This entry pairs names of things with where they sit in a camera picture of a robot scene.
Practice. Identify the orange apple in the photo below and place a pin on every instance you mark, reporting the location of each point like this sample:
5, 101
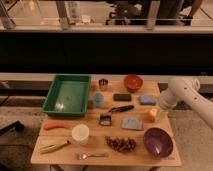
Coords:
152, 114

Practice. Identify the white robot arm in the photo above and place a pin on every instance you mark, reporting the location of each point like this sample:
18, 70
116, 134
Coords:
186, 89

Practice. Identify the green plastic tray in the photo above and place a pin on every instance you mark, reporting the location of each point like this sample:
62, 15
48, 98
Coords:
67, 96

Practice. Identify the light blue cup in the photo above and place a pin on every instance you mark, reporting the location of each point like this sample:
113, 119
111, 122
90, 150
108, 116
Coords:
98, 100

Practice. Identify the black rectangular block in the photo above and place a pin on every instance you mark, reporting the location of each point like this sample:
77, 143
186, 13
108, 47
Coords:
122, 97

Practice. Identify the red bowl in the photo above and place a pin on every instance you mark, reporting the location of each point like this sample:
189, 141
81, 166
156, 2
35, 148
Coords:
133, 83

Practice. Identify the small black brush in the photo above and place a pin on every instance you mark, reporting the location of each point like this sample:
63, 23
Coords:
105, 120

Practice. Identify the blue sponge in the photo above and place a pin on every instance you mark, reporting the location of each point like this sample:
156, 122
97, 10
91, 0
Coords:
146, 100

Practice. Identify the wooden table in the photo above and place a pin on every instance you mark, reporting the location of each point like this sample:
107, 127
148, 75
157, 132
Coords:
67, 155

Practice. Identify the grey blue cloth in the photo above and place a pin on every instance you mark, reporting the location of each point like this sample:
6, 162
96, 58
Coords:
131, 123

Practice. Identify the white plastic cup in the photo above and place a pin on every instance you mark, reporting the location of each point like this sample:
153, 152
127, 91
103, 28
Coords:
80, 133

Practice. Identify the bunch of dark grapes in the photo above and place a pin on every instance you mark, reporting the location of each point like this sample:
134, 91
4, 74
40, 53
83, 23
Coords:
120, 144

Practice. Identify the orange carrot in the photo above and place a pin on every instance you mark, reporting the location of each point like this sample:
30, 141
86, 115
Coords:
55, 126

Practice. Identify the metal fork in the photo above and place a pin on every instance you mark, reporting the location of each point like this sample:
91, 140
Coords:
82, 156

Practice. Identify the purple bowl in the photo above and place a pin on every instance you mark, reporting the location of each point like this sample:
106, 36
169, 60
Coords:
158, 142

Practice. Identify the yellow banana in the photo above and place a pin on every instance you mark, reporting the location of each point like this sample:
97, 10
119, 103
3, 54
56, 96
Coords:
53, 147

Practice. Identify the black handled tool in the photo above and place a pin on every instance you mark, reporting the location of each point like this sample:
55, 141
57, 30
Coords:
121, 108

